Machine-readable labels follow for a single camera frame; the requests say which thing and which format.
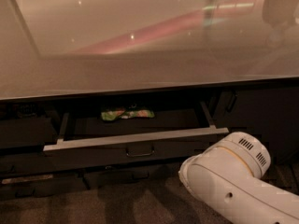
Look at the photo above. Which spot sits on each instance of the dark drawer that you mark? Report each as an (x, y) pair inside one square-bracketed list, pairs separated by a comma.
[(26, 163), (41, 188), (98, 179), (26, 132), (121, 149)]

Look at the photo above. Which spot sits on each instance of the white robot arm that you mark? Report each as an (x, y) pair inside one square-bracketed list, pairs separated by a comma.
[(228, 178)]

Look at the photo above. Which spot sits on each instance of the green patterned cloth item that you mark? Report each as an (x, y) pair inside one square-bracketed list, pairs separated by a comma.
[(131, 112)]

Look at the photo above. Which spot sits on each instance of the dark right cabinet door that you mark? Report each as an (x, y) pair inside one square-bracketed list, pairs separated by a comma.
[(271, 115)]

